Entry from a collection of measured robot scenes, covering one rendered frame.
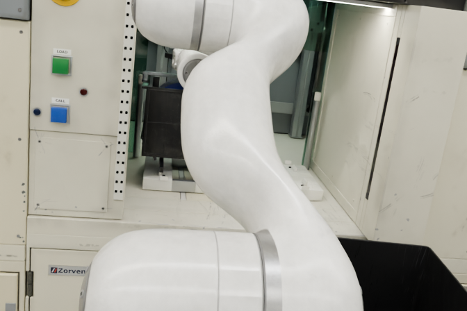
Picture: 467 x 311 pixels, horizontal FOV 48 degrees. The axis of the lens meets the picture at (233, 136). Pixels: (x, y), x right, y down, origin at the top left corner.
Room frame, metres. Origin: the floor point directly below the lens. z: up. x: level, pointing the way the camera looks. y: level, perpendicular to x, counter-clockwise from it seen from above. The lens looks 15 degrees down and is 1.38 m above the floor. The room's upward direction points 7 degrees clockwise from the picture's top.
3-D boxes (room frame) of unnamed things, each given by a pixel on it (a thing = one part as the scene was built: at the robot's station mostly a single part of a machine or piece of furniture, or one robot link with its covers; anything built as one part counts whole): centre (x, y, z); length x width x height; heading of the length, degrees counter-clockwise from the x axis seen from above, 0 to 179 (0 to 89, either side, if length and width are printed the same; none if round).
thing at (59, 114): (1.04, 0.36, 1.10); 0.03 x 0.02 x 0.03; 99
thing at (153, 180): (1.38, 0.13, 0.89); 0.22 x 0.21 x 0.04; 9
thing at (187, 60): (1.13, 0.09, 1.21); 0.13 x 0.09 x 0.08; 9
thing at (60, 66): (1.04, 0.36, 1.20); 0.03 x 0.02 x 0.03; 99
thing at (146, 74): (1.38, 0.14, 1.08); 0.24 x 0.20 x 0.32; 99
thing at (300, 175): (1.42, -0.14, 0.89); 0.22 x 0.21 x 0.04; 9
